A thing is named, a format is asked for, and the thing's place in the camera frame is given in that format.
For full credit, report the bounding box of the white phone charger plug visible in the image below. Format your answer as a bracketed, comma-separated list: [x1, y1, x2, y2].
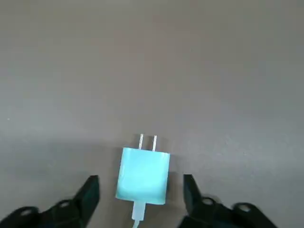
[115, 133, 171, 206]

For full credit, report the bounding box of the white charger cable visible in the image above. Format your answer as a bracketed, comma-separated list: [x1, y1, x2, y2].
[131, 201, 146, 228]

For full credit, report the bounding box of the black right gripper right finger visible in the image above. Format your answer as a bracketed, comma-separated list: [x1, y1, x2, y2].
[177, 174, 284, 228]

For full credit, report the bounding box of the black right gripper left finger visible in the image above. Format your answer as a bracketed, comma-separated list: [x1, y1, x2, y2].
[0, 175, 100, 228]

